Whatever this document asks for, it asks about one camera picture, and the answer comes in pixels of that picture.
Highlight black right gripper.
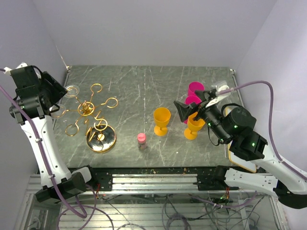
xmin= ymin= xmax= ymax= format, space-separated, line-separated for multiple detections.
xmin=174 ymin=89 xmax=231 ymax=143

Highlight pink wine glass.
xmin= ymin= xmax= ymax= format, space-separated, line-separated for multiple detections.
xmin=188 ymin=81 xmax=205 ymax=96
xmin=183 ymin=95 xmax=202 ymax=124

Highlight clear wine glass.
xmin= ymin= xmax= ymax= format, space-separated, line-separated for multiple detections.
xmin=49 ymin=104 xmax=67 ymax=119
xmin=64 ymin=85 xmax=80 ymax=98

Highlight yellow wine glass front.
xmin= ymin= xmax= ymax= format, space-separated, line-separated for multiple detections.
xmin=184 ymin=112 xmax=205 ymax=140

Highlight yellow wine glass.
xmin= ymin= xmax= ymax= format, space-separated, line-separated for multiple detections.
xmin=184 ymin=112 xmax=205 ymax=140
xmin=153 ymin=107 xmax=171 ymax=137

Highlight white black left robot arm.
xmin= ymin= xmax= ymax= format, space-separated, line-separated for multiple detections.
xmin=6 ymin=62 xmax=98 ymax=203

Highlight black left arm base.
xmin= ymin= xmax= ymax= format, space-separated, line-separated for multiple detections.
xmin=86 ymin=168 xmax=113 ymax=192

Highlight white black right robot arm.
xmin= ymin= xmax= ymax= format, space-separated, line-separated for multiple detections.
xmin=174 ymin=90 xmax=307 ymax=209

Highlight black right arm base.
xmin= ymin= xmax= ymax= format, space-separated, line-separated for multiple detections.
xmin=193 ymin=174 xmax=228 ymax=191

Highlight clear wine glass front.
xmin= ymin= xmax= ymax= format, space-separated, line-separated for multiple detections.
xmin=49 ymin=104 xmax=67 ymax=119

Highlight small pink bottle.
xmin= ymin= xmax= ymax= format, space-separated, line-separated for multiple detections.
xmin=137 ymin=133 xmax=147 ymax=150

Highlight white board yellow rim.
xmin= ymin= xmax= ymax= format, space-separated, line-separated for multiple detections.
xmin=226 ymin=106 xmax=257 ymax=173

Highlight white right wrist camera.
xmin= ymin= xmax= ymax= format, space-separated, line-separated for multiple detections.
xmin=206 ymin=81 xmax=233 ymax=108

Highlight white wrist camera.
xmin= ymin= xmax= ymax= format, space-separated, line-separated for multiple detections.
xmin=206 ymin=81 xmax=233 ymax=108
xmin=4 ymin=62 xmax=28 ymax=75

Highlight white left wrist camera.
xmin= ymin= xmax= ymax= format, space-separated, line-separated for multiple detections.
xmin=4 ymin=62 xmax=28 ymax=75

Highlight gold wire glass rack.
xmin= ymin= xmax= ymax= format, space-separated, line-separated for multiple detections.
xmin=53 ymin=83 xmax=118 ymax=154

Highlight aluminium rail frame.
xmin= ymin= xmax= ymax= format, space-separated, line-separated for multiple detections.
xmin=16 ymin=168 xmax=289 ymax=230

